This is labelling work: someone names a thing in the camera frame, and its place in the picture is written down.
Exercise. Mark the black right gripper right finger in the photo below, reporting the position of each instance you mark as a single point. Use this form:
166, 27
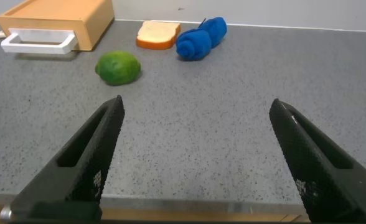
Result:
323, 174

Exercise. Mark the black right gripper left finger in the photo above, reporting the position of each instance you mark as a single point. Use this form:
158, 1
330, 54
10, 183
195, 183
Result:
77, 174

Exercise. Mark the yellow drawer cabinet casing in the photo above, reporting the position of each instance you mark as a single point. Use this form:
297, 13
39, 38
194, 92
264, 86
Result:
61, 9

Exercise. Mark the green lime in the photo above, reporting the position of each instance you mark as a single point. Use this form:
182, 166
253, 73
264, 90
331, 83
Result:
118, 68

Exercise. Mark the blue rolled towel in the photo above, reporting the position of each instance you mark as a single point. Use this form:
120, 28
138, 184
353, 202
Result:
195, 43

